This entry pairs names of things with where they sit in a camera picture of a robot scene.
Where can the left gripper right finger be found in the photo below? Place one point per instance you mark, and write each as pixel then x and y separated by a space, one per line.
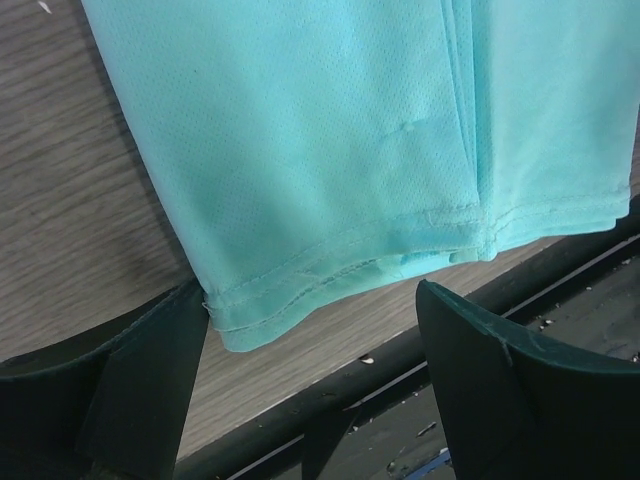
pixel 515 404

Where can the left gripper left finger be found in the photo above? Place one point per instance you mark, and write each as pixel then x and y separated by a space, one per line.
pixel 110 402

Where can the teal t shirt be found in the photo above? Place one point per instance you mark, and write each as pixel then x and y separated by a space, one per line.
pixel 307 151

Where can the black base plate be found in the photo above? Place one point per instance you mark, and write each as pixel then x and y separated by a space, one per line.
pixel 378 418

